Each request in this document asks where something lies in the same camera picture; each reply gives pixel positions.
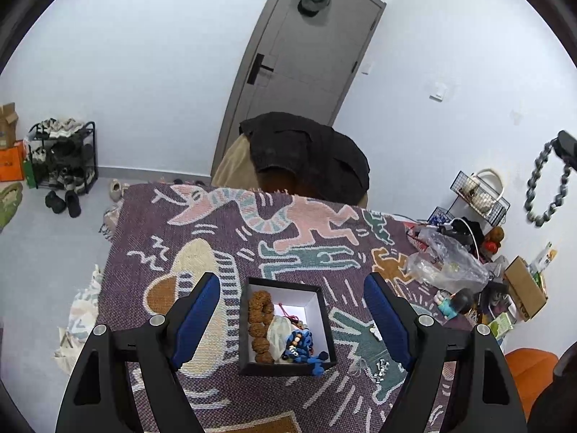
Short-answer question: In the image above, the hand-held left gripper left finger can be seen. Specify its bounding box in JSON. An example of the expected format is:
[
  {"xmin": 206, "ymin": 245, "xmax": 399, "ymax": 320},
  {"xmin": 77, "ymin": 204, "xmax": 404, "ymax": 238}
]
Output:
[{"xmin": 55, "ymin": 272, "xmax": 221, "ymax": 433}]

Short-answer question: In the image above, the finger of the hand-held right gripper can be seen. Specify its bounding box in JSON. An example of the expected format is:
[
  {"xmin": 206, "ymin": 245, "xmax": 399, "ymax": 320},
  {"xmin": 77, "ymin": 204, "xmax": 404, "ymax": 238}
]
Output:
[{"xmin": 556, "ymin": 130, "xmax": 577, "ymax": 167}]

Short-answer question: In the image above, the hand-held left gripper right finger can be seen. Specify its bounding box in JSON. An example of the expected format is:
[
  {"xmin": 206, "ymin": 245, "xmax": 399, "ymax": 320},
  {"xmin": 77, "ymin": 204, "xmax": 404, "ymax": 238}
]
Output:
[{"xmin": 363, "ymin": 272, "xmax": 528, "ymax": 433}]

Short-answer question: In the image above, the brown bead bracelet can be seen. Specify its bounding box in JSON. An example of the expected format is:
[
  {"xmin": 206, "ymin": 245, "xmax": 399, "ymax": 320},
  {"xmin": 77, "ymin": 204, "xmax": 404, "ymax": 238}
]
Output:
[{"xmin": 248, "ymin": 291, "xmax": 276, "ymax": 364}]

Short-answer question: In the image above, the grey bead bracelet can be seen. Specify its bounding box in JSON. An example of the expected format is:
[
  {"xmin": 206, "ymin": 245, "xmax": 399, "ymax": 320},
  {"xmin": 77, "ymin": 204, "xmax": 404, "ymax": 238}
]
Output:
[{"xmin": 524, "ymin": 139, "xmax": 571, "ymax": 227}]

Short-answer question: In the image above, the white translucent pouch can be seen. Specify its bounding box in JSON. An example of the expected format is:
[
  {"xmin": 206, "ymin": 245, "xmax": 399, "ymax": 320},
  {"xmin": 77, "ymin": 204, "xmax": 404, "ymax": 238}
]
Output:
[{"xmin": 266, "ymin": 315, "xmax": 294, "ymax": 355}]

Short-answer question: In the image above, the blue bead bracelet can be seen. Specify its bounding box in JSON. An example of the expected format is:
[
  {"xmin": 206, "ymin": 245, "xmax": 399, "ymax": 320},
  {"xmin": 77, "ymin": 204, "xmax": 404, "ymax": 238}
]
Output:
[{"xmin": 284, "ymin": 329, "xmax": 330, "ymax": 377}]

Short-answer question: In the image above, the red string bracelet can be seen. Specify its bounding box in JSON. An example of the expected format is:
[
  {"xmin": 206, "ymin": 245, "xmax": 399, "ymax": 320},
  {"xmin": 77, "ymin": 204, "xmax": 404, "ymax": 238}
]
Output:
[{"xmin": 277, "ymin": 302, "xmax": 307, "ymax": 330}]

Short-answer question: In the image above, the black jewelry box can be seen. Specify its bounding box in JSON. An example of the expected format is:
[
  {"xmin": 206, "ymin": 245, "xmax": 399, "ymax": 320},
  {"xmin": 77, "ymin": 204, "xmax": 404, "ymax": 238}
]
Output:
[{"xmin": 237, "ymin": 277, "xmax": 338, "ymax": 377}]

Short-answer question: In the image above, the black-headed doll figure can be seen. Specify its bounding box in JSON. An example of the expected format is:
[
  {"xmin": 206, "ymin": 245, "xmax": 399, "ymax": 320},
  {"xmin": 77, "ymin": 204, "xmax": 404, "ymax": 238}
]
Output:
[{"xmin": 434, "ymin": 288, "xmax": 474, "ymax": 321}]

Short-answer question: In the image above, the clear plastic bag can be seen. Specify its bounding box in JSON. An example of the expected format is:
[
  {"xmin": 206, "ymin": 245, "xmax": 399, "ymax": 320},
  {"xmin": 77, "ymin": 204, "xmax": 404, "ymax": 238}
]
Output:
[{"xmin": 406, "ymin": 228, "xmax": 490, "ymax": 292}]

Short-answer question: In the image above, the white handbag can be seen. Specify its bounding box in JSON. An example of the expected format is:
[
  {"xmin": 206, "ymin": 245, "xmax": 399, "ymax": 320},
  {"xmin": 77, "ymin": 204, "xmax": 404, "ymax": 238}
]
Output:
[{"xmin": 464, "ymin": 169, "xmax": 505, "ymax": 210}]

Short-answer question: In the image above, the green carton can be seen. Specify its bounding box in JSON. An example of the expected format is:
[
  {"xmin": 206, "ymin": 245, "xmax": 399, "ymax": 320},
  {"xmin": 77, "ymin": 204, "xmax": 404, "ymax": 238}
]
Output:
[{"xmin": 489, "ymin": 313, "xmax": 515, "ymax": 339}]

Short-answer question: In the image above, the printed blanket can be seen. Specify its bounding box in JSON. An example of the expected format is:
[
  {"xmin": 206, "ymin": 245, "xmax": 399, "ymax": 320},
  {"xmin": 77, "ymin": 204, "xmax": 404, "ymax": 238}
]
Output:
[{"xmin": 54, "ymin": 183, "xmax": 490, "ymax": 433}]

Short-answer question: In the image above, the yellow green packet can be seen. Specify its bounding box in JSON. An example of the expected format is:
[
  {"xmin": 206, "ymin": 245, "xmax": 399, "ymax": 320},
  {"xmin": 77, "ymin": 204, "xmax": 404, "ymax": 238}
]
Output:
[{"xmin": 529, "ymin": 241, "xmax": 556, "ymax": 280}]

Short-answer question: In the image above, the brown plush toy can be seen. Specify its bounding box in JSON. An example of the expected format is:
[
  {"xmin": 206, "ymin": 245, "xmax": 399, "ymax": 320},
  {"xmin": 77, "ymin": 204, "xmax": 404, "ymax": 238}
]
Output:
[{"xmin": 482, "ymin": 226, "xmax": 506, "ymax": 254}]

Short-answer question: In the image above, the large cardboard box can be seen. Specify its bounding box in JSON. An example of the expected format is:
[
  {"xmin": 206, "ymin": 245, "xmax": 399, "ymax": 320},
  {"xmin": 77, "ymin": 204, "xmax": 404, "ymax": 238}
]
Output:
[{"xmin": 504, "ymin": 256, "xmax": 548, "ymax": 322}]

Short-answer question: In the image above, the orange stool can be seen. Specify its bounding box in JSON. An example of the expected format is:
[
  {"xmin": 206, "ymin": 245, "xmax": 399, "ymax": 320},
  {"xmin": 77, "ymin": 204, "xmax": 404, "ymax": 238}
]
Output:
[{"xmin": 505, "ymin": 348, "xmax": 560, "ymax": 409}]

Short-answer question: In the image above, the tan chair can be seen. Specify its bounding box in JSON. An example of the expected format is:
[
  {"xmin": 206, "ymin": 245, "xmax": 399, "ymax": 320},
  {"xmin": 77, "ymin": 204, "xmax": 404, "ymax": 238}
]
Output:
[{"xmin": 211, "ymin": 135, "xmax": 370, "ymax": 208}]

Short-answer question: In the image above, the black jacket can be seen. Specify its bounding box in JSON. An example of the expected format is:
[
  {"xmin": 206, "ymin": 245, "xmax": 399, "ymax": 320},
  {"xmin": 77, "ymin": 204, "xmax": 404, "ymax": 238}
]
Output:
[{"xmin": 239, "ymin": 112, "xmax": 370, "ymax": 206}]

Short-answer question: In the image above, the black shoe rack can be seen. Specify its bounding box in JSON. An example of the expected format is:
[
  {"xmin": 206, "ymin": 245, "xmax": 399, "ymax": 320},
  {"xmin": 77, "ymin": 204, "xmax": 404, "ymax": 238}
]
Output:
[{"xmin": 27, "ymin": 118, "xmax": 98, "ymax": 194}]

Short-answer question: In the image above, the green floor mat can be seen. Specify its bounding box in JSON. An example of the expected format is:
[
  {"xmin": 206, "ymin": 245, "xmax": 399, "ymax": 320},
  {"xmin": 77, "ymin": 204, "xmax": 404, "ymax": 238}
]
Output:
[{"xmin": 0, "ymin": 183, "xmax": 23, "ymax": 231}]

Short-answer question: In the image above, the orange box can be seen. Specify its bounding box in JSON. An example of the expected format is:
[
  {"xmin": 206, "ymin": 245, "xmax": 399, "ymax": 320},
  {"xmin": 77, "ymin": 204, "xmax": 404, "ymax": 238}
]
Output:
[{"xmin": 0, "ymin": 140, "xmax": 25, "ymax": 182}]

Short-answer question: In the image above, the grey door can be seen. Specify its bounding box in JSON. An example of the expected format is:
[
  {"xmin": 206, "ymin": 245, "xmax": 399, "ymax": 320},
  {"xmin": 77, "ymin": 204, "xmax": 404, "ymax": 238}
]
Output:
[{"xmin": 211, "ymin": 0, "xmax": 387, "ymax": 176}]

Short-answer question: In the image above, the small cardboard box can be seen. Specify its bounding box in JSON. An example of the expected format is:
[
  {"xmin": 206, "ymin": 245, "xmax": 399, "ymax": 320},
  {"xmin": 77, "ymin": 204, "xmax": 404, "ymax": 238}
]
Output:
[{"xmin": 0, "ymin": 102, "xmax": 19, "ymax": 149}]

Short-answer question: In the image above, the grey cap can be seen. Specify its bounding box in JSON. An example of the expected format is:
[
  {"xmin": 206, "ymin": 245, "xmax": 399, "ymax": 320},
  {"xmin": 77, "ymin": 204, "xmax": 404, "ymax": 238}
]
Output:
[{"xmin": 296, "ymin": 0, "xmax": 332, "ymax": 17}]

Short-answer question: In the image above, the black wire rack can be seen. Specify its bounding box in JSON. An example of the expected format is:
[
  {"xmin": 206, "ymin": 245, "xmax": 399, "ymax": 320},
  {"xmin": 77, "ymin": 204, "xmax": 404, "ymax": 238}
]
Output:
[{"xmin": 426, "ymin": 170, "xmax": 511, "ymax": 235}]

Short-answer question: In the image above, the white cable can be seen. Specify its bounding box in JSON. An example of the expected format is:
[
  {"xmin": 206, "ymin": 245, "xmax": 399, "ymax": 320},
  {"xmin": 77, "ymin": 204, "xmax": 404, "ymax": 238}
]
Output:
[{"xmin": 451, "ymin": 218, "xmax": 486, "ymax": 258}]

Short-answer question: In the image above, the black door lock handle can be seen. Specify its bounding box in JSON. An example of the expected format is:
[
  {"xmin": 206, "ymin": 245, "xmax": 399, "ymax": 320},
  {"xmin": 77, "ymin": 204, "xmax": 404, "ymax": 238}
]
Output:
[{"xmin": 246, "ymin": 53, "xmax": 274, "ymax": 85}]

